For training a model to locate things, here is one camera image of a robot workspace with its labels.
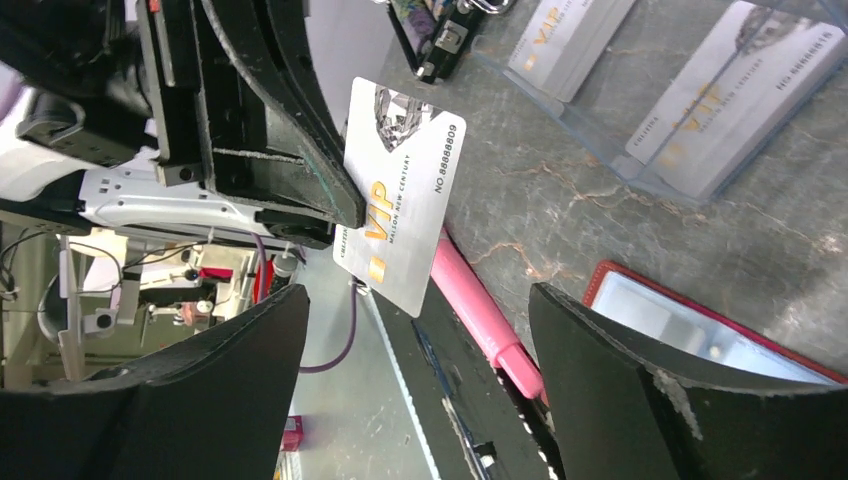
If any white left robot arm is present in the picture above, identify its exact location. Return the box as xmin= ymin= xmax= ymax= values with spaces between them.
xmin=1 ymin=1 xmax=366 ymax=249

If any red leather card holder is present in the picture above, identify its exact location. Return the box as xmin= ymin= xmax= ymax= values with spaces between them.
xmin=582 ymin=260 xmax=847 ymax=385

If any stack of silver VIP cards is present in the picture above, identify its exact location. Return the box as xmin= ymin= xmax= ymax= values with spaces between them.
xmin=508 ymin=0 xmax=634 ymax=103

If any clear plastic card box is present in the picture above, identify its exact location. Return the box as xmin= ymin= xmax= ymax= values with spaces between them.
xmin=472 ymin=1 xmax=847 ymax=203

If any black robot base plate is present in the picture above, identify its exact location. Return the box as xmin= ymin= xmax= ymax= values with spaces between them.
xmin=374 ymin=285 xmax=565 ymax=479

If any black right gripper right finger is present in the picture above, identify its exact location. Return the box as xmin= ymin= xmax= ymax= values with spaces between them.
xmin=528 ymin=283 xmax=847 ymax=479

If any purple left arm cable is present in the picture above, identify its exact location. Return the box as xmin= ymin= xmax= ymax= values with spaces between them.
xmin=250 ymin=231 xmax=360 ymax=376

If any pink cylindrical wand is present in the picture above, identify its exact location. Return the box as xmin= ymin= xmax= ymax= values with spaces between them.
xmin=431 ymin=230 xmax=546 ymax=399

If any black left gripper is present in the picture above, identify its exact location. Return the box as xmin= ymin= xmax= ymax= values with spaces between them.
xmin=1 ymin=1 xmax=365 ymax=229

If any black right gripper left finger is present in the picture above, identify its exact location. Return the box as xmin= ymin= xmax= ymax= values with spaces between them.
xmin=1 ymin=284 xmax=310 ymax=479

